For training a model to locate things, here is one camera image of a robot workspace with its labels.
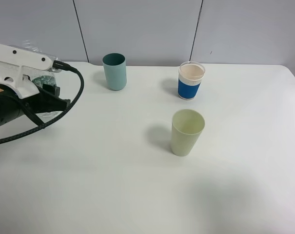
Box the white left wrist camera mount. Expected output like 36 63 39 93
0 44 60 99

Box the black braided left camera cable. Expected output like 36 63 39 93
0 60 85 146

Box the pale green plastic cup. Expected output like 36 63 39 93
171 109 205 156

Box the clear plastic bottle green label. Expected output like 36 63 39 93
22 40 56 88

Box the clear cup blue sleeve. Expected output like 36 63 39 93
177 61 205 100

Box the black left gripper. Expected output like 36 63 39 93
0 83 71 126

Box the teal plastic cup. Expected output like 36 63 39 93
102 53 127 91

